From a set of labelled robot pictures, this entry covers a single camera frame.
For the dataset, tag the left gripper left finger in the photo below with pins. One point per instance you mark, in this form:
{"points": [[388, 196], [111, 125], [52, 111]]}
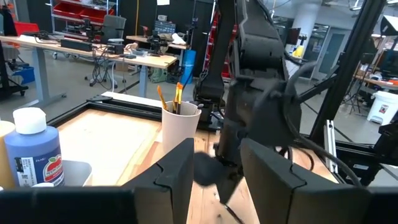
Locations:
{"points": [[164, 193]]}

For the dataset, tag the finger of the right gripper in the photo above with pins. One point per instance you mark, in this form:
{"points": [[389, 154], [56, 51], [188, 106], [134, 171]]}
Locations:
{"points": [[210, 169], [231, 185]]}

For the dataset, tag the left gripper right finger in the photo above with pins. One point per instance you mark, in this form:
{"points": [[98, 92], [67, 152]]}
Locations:
{"points": [[289, 193]]}

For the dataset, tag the large blue paint bottle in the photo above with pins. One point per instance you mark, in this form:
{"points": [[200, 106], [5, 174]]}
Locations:
{"points": [[31, 149]]}

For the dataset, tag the large yellow paint bottle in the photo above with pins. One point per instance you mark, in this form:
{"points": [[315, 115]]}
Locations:
{"points": [[4, 155]]}

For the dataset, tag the beige cup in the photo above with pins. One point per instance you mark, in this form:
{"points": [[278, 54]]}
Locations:
{"points": [[178, 130]]}

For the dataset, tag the blue barrel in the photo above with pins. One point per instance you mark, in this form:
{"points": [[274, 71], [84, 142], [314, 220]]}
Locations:
{"points": [[189, 67]]}

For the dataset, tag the white plastic bin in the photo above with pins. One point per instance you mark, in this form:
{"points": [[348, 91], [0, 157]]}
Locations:
{"points": [[77, 172]]}

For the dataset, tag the red parts shelf unit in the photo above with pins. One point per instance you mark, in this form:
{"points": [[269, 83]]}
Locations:
{"points": [[214, 23]]}

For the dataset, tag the white trash bin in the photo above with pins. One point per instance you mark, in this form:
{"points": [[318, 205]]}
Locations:
{"points": [[384, 105]]}

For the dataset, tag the long wooden workbench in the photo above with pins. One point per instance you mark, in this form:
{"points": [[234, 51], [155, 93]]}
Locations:
{"points": [[149, 60]]}

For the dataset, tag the small wooden table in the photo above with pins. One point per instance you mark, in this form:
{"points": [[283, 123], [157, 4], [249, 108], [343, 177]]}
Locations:
{"points": [[140, 38]]}

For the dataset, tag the grey office chair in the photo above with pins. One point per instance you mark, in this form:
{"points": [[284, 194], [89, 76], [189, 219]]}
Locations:
{"points": [[113, 28]]}

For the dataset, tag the black box on workbench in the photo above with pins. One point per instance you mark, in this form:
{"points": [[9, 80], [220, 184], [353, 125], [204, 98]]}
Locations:
{"points": [[76, 45]]}

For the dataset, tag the blue crate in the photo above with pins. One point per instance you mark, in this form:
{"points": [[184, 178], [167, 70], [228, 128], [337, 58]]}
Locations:
{"points": [[25, 74]]}

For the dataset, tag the shelf with red bins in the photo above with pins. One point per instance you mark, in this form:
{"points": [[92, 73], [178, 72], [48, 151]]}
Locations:
{"points": [[81, 14]]}

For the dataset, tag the red box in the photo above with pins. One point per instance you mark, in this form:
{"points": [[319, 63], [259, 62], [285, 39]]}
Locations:
{"points": [[26, 27]]}

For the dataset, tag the silver aluminium rail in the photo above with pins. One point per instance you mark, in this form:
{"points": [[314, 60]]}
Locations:
{"points": [[330, 146]]}

